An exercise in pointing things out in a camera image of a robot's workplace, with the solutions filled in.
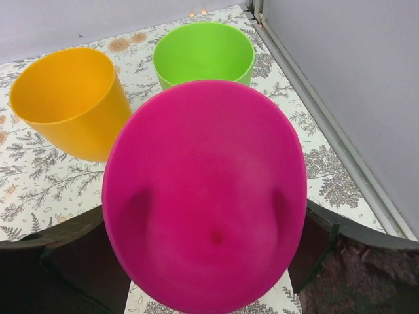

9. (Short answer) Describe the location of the pink plastic wine glass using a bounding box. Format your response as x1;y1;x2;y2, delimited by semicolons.
102;80;308;313

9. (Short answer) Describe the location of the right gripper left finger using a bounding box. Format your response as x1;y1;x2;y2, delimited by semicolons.
1;207;130;313

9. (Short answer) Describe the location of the orange plastic wine glass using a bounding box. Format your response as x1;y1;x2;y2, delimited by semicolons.
10;48;132;162

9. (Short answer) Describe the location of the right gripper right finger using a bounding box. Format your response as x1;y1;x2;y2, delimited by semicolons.
288;201;418;313

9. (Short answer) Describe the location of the green plastic wine glass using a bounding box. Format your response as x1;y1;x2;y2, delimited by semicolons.
152;22;255;90

